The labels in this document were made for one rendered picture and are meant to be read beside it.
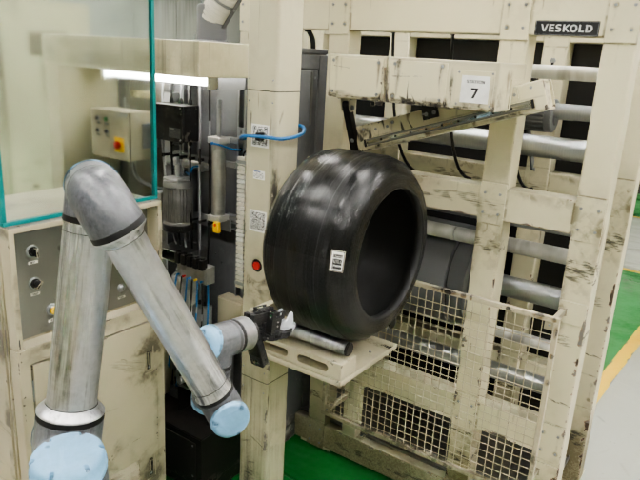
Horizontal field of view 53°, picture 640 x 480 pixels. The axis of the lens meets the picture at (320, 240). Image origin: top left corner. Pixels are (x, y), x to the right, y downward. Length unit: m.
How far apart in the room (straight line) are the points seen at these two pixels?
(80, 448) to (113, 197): 0.53
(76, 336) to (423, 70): 1.28
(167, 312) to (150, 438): 1.24
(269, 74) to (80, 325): 1.02
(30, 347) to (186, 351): 0.78
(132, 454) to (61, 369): 1.05
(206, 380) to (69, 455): 0.31
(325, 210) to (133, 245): 0.66
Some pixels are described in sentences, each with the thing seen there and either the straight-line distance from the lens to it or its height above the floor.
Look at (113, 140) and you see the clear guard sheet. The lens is 2.13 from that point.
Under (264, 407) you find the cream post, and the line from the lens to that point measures 2.42.
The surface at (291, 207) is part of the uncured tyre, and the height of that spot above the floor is 1.35.
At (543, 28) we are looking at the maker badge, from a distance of 2.28.
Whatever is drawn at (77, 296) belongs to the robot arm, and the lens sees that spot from 1.46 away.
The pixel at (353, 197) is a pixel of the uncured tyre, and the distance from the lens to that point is 1.80.
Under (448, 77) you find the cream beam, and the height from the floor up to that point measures 1.73.
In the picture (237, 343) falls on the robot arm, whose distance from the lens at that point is 1.61.
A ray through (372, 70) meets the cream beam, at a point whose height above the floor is 1.73.
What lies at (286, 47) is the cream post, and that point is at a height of 1.79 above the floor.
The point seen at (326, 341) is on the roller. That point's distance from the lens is 2.03.
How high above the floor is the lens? 1.77
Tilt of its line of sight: 16 degrees down
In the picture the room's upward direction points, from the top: 3 degrees clockwise
